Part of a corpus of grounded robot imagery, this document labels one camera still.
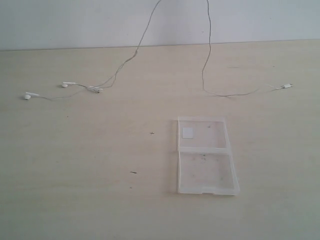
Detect white wired earphones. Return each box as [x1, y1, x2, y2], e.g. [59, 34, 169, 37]
[19, 0, 295, 102]

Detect clear plastic hinged case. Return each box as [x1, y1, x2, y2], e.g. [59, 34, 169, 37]
[177, 116, 240, 196]

